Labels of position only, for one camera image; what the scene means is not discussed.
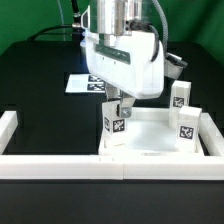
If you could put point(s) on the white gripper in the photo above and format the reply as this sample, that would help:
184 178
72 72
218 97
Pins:
127 66

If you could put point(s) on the white square table top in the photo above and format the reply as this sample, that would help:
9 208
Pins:
149 134

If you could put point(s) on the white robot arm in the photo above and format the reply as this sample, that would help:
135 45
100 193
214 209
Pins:
112 18

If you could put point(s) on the white marker sheet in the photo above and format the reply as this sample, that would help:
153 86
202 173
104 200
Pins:
85 83

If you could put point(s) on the white U-shaped obstacle fence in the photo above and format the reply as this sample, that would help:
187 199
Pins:
210 167

